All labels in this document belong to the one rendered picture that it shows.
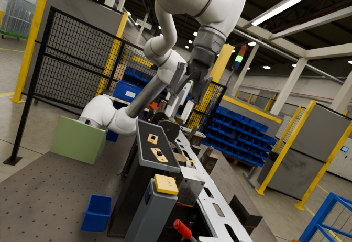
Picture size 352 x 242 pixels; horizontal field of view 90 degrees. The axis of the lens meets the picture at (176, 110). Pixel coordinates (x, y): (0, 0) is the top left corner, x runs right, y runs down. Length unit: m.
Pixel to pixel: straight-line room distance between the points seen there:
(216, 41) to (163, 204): 0.47
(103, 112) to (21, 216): 0.67
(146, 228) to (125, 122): 0.86
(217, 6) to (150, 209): 0.56
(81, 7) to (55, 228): 3.01
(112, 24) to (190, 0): 2.74
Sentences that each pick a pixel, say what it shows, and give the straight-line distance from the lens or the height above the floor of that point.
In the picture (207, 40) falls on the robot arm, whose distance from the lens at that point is 0.55.
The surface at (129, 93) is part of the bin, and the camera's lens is 1.75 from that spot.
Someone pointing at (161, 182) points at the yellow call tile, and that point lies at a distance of 0.52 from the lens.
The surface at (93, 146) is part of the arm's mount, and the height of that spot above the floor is 0.82.
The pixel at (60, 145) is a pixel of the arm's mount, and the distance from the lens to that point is 1.32.
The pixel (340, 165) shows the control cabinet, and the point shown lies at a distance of 12.40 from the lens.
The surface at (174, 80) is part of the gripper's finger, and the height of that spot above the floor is 1.42.
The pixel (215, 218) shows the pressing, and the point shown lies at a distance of 0.81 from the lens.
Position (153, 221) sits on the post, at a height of 1.06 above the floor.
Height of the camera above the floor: 1.44
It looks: 10 degrees down
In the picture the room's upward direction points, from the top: 24 degrees clockwise
